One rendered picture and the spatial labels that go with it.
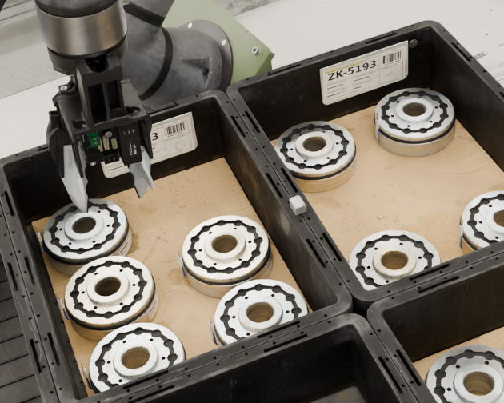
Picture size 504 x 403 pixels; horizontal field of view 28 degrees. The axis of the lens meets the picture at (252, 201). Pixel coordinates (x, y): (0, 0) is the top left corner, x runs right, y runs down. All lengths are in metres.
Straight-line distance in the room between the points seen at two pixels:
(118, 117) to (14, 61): 2.20
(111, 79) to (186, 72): 0.56
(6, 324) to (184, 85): 0.45
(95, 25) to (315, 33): 0.91
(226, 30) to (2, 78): 1.62
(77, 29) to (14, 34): 2.35
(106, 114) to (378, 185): 0.45
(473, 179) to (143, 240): 0.41
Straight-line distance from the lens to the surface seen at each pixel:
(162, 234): 1.23
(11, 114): 1.70
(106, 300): 1.13
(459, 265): 1.03
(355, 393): 1.06
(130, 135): 0.93
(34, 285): 1.08
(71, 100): 0.95
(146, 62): 1.40
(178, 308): 1.15
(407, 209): 1.22
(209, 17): 1.53
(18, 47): 3.15
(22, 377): 1.14
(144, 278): 1.14
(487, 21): 1.76
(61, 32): 0.87
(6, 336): 1.18
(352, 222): 1.21
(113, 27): 0.88
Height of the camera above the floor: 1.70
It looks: 44 degrees down
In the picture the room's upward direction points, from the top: 9 degrees counter-clockwise
